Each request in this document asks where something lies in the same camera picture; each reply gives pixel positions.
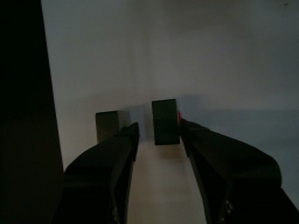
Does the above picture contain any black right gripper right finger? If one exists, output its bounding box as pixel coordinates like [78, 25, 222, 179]
[178, 117, 299, 224]

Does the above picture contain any toy sushi piece red centre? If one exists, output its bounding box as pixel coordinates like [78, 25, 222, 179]
[151, 98, 183, 146]

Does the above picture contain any white cutting board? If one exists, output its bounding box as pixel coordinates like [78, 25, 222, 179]
[40, 0, 299, 224]

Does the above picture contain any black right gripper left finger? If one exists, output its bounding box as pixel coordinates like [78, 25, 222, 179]
[51, 122, 142, 224]

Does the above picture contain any toy sushi piece green centre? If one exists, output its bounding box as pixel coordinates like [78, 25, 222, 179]
[95, 109, 132, 144]

